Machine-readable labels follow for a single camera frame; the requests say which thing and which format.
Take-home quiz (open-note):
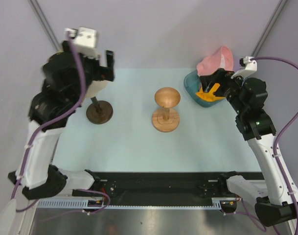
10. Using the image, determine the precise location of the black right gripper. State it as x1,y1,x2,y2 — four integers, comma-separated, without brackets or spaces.
199,68,248,115

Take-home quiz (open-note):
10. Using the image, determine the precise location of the yellow bucket hat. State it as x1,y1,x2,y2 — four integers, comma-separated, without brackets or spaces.
195,83,224,102

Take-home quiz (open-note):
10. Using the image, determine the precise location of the pink bucket hat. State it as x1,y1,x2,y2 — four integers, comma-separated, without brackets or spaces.
196,46,234,76

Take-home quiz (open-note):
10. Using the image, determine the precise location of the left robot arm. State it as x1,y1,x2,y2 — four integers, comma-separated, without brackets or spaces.
8,41,115,200

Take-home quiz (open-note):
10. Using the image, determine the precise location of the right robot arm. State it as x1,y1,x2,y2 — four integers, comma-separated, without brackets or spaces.
199,69,298,227

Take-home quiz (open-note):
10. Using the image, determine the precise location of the teal plastic bin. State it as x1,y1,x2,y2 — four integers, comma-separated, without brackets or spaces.
183,70,223,108

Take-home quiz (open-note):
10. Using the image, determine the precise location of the cream mannequin head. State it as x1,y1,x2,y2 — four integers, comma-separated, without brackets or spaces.
85,80,109,98

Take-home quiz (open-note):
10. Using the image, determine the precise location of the light wooden hat stand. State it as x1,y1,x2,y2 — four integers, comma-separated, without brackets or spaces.
152,87,181,133

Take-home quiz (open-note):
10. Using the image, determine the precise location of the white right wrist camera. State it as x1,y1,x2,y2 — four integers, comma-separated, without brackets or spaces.
231,56,257,79

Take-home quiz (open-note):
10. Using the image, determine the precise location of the aluminium corner rail left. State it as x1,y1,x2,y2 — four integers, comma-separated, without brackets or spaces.
28,0,60,51

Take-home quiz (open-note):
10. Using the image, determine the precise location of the aluminium corner rail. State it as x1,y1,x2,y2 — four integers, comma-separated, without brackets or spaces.
252,0,290,56
28,0,60,51

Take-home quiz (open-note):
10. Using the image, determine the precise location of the aluminium corner rail right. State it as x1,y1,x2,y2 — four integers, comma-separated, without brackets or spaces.
252,0,290,56

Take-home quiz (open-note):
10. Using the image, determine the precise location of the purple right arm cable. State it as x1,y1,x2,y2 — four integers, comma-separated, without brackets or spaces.
253,56,298,235

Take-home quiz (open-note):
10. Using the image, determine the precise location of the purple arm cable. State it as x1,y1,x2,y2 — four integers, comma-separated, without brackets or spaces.
10,39,87,212
253,56,298,235

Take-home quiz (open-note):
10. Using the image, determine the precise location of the white slotted cable duct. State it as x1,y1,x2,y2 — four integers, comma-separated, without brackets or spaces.
37,197,237,209

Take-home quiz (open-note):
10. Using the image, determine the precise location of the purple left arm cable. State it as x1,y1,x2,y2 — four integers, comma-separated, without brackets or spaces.
10,39,87,212

